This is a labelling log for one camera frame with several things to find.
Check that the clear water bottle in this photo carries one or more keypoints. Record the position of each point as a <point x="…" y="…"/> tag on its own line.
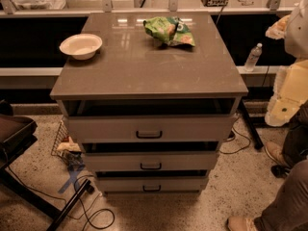
<point x="253" y="57"/>

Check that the white paper bowl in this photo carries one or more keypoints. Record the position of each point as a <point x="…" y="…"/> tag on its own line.
<point x="82" y="46"/>

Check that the grey drawer cabinet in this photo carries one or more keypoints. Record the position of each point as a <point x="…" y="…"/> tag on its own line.
<point x="135" y="75"/>

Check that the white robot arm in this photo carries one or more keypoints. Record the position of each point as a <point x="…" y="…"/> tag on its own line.
<point x="290" y="89"/>

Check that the black table leg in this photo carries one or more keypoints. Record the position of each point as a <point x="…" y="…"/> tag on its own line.
<point x="258" y="144"/>

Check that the grey drawer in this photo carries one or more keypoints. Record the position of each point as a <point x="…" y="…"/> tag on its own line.
<point x="150" y="161"/>
<point x="150" y="185"/>
<point x="97" y="129"/>

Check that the grey bottom drawer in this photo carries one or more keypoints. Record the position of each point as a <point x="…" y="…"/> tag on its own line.
<point x="150" y="185"/>

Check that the wire basket with items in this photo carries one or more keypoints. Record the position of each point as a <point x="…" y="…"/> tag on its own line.
<point x="65" y="148"/>

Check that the black chair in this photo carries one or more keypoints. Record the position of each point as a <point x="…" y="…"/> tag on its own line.
<point x="38" y="169"/>

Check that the seated person legs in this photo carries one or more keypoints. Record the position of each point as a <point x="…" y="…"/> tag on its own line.
<point x="289" y="209"/>

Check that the green chip bag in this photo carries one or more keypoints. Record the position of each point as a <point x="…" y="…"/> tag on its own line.
<point x="170" y="30"/>

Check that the grey top drawer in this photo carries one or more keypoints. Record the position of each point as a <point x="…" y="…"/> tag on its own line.
<point x="97" y="129"/>

